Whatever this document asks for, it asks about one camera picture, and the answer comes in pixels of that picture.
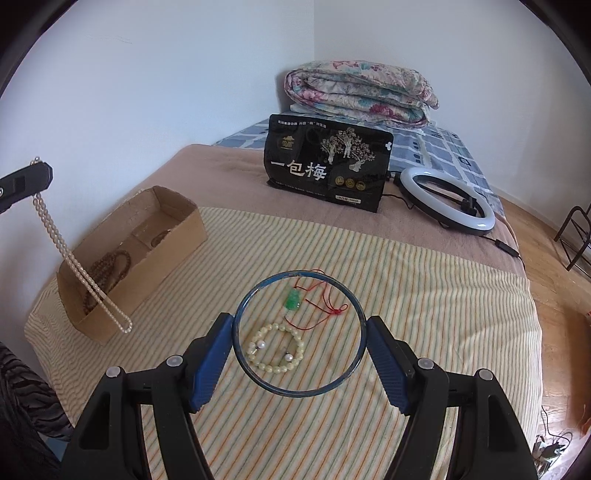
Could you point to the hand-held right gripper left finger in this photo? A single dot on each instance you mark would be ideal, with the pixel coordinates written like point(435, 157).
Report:
point(210, 369)

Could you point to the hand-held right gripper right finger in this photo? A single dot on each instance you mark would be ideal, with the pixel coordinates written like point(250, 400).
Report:
point(390, 369)

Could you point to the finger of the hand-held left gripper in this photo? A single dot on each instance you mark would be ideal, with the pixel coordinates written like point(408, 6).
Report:
point(27, 182)

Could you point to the cardboard box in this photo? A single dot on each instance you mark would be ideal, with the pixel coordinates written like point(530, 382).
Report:
point(152, 281)

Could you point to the blue bangle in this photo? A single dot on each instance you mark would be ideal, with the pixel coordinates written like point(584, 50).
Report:
point(299, 274)

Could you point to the yellow striped cloth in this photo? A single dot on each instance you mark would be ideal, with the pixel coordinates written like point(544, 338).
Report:
point(323, 240)

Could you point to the zebra striped clothing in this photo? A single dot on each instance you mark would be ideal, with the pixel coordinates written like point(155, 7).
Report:
point(27, 392)

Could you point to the tan blanket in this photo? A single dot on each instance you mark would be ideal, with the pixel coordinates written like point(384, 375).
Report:
point(231, 175)

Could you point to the black printed bag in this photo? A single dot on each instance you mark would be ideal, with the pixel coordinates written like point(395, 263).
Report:
point(318, 170)

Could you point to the black metal rack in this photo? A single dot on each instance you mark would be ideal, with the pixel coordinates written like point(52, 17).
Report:
point(565, 221)

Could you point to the blue patterned bed sheet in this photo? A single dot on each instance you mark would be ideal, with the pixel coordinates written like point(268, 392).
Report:
point(443, 143)

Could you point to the folded floral quilt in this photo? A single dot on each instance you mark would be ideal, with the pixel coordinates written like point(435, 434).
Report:
point(360, 87)

